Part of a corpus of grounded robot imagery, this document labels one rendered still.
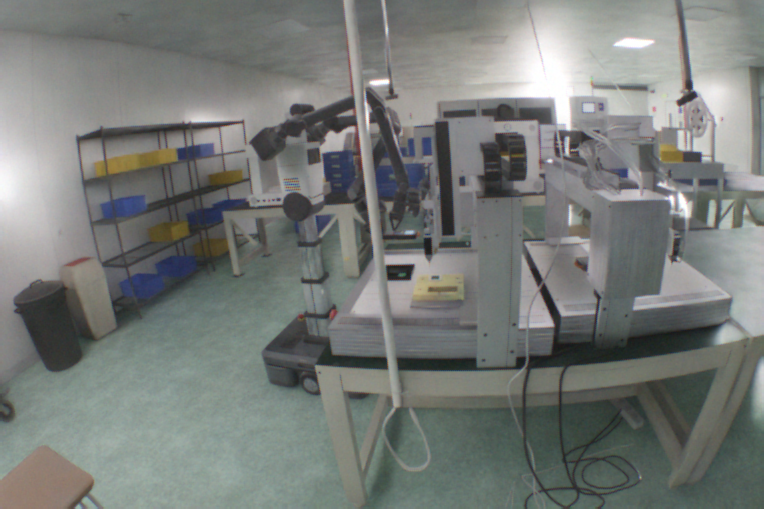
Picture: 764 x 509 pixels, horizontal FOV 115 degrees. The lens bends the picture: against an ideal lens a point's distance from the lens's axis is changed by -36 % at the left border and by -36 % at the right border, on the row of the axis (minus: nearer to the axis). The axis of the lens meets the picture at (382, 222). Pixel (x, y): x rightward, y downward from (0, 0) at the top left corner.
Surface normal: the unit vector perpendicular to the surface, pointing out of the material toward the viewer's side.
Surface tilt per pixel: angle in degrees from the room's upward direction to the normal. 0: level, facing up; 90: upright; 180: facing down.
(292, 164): 90
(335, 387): 90
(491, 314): 90
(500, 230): 90
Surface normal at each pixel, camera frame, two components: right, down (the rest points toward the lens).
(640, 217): -0.19, 0.25
